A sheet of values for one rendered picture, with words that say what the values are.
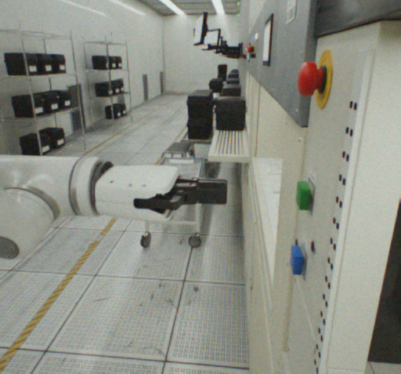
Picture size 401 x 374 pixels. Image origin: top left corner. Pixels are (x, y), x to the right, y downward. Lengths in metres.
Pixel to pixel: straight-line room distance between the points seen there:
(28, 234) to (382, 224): 0.38
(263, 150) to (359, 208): 1.57
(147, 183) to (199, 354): 1.49
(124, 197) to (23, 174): 0.14
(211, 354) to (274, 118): 1.24
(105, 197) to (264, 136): 1.49
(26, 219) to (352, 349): 0.39
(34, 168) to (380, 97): 0.41
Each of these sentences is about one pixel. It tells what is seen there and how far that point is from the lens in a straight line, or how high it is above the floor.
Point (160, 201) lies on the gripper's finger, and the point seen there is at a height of 1.21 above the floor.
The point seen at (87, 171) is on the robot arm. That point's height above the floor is 1.23.
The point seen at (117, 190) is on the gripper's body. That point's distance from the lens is 0.43.
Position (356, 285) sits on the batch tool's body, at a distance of 0.37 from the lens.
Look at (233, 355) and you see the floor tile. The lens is 1.85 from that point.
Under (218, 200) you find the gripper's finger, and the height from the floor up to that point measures 1.19.
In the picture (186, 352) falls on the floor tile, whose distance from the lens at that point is 1.86.
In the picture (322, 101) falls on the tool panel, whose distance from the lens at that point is 0.42.
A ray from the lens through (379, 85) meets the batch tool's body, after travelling 0.30.
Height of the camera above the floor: 1.37
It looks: 19 degrees down
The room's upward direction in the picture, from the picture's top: straight up
